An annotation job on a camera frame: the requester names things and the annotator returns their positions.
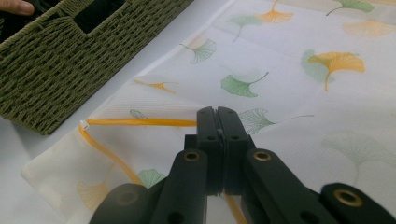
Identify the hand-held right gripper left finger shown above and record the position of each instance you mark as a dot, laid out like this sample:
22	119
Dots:
213	137

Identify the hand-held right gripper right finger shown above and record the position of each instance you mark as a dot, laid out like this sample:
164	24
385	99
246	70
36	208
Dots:
232	137

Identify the white leaf print mesh bag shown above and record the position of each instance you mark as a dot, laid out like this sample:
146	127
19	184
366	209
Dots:
295	102

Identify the green woven basket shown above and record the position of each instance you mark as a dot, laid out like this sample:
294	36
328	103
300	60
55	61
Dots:
46	71

